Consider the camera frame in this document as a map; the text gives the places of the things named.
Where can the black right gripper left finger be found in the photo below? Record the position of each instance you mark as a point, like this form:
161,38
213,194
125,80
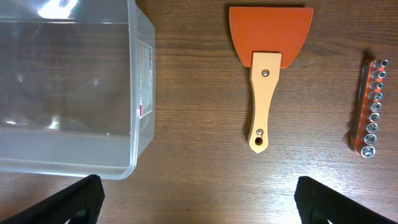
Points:
79,203

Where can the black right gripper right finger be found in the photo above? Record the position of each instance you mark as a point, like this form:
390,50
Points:
317,203

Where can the clear plastic container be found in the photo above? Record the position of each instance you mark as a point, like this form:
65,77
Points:
77,87

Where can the orange scraper with wooden handle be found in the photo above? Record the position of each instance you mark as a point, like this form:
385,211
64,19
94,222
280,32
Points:
266,40

